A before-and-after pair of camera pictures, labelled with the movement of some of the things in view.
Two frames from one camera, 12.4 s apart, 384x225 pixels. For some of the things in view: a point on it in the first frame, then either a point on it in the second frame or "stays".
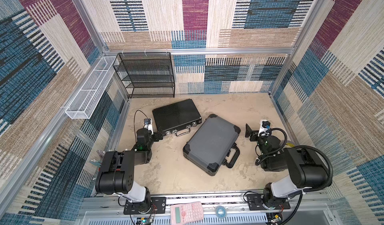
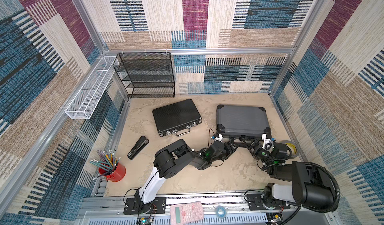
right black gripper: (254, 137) to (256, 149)
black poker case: (178, 118) stays
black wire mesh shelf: (146, 75) stays
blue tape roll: (221, 211) stays
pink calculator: (189, 214) stays
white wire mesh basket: (92, 87) stays
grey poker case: (212, 144) to (233, 121)
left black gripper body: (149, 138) to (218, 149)
